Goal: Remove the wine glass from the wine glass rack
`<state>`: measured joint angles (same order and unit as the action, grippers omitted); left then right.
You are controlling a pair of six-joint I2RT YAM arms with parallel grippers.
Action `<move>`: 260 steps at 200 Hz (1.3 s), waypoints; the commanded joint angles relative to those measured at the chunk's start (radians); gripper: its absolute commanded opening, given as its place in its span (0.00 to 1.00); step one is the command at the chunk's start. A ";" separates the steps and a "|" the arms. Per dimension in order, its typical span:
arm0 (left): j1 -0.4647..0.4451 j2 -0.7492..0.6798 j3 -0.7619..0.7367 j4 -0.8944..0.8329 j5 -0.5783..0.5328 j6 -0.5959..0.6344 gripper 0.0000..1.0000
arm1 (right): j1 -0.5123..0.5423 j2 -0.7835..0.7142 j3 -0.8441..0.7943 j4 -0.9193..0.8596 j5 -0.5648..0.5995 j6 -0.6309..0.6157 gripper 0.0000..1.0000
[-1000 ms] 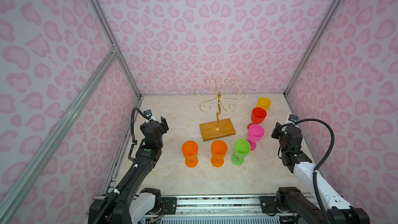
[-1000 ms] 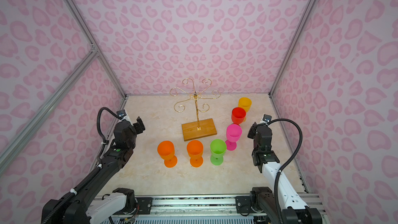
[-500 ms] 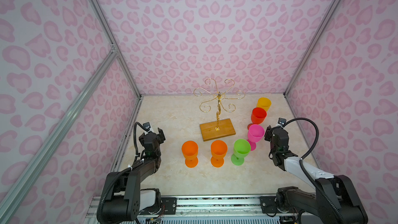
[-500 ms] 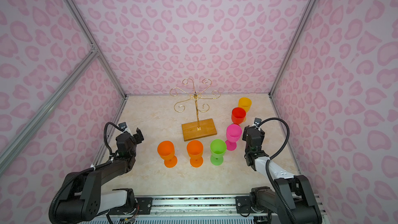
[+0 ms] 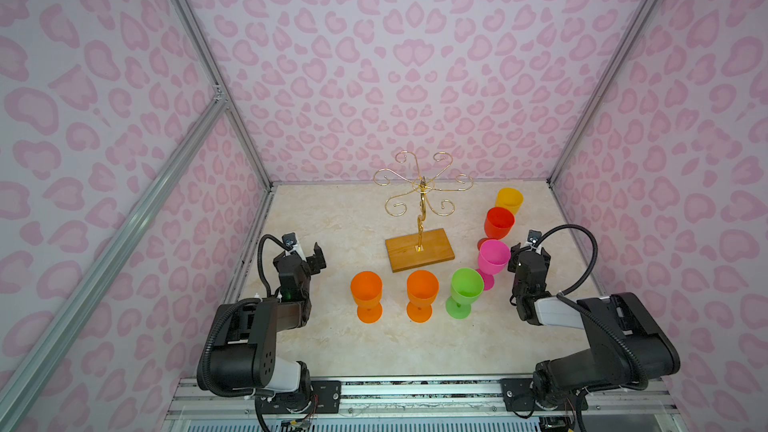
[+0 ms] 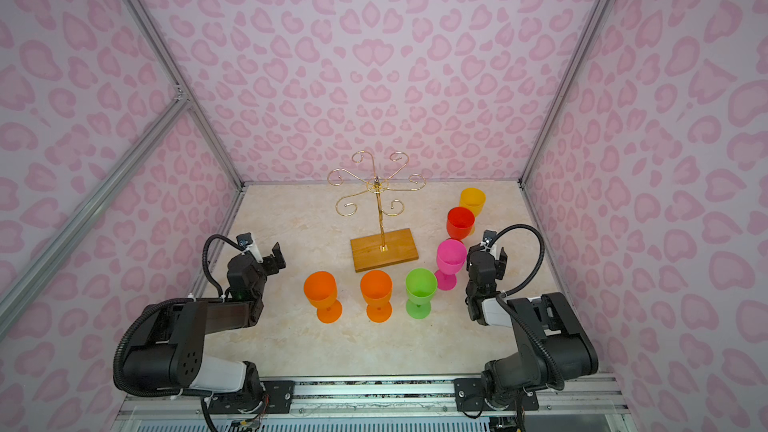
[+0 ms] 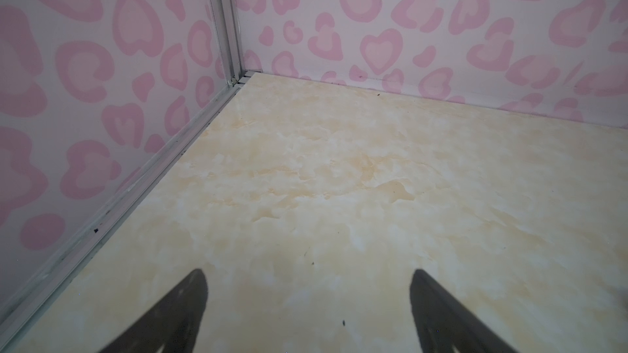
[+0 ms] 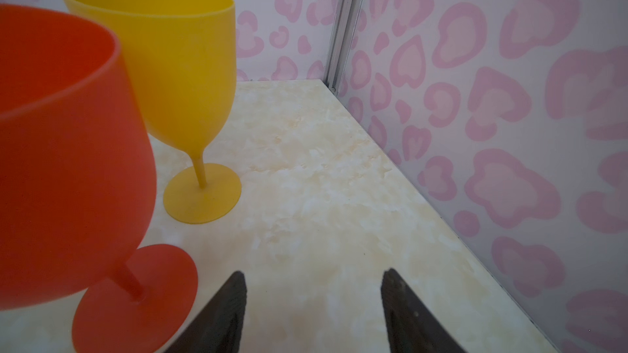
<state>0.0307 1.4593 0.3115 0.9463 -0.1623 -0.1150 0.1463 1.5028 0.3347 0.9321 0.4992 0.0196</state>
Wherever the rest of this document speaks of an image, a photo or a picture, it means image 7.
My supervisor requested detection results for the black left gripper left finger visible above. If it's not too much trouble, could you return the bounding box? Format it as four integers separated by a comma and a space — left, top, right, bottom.
102, 269, 209, 352

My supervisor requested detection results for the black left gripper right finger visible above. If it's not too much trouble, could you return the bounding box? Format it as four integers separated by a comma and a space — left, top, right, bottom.
410, 270, 516, 353

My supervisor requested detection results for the aluminium left floor rail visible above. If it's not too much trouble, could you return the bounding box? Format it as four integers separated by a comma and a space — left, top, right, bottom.
1, 78, 248, 352

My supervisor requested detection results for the aluminium frame post back left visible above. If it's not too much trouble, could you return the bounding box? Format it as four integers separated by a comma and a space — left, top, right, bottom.
209, 0, 245, 87

